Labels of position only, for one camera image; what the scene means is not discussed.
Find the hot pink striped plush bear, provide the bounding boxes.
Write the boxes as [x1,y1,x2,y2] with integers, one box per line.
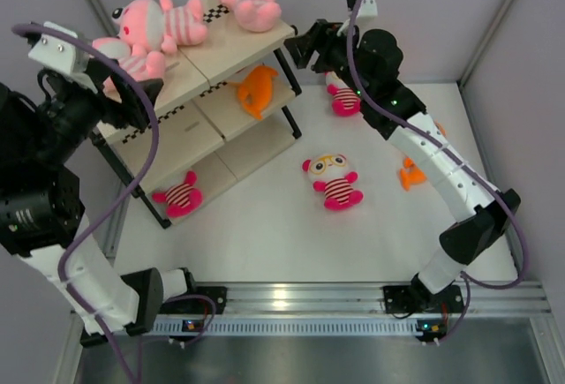
[152,170,204,219]

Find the orange plush whale on shelf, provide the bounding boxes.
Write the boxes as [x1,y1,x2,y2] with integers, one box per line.
[227,64,278,121]

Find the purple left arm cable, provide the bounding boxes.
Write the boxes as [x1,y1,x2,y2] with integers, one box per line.
[11,21,230,384]

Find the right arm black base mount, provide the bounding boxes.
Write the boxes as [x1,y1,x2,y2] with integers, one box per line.
[382,284,463,316]

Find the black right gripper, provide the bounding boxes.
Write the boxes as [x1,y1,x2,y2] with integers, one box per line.
[282,20,371,102]

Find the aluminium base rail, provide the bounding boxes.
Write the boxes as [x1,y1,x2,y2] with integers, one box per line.
[216,281,551,317]

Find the beige three-tier black-frame shelf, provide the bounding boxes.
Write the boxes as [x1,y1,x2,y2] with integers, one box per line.
[90,0,303,230]

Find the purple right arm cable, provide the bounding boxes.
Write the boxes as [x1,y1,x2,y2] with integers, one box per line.
[345,0,531,345]

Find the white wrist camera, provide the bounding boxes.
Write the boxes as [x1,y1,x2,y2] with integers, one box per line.
[346,0,378,20]
[27,34,94,88]

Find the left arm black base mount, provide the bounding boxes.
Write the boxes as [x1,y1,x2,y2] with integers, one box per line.
[159,285,228,316]

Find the white slotted cable duct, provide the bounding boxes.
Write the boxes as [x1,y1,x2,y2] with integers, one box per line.
[86,316,442,336]

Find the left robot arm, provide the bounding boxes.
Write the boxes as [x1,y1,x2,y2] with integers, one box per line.
[1,59,200,347]

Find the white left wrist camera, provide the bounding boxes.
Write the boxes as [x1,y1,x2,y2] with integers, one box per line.
[27,34,94,88]

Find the hot pink bear with glasses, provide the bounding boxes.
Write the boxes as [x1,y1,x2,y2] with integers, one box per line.
[301,153,364,212]

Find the small orange plush whale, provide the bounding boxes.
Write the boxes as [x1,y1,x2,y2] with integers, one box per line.
[399,157,426,191]

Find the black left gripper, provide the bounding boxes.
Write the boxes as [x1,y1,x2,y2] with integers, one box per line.
[28,56,162,162]

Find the large orange plush whale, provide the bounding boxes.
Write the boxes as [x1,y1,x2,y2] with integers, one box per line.
[434,121,447,138]

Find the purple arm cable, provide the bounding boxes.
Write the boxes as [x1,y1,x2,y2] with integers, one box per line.
[345,0,531,345]
[11,21,230,384]

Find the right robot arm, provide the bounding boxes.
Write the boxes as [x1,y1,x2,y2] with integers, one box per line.
[284,19,521,311]

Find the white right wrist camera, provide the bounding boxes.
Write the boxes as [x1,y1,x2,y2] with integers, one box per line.
[346,0,378,20]

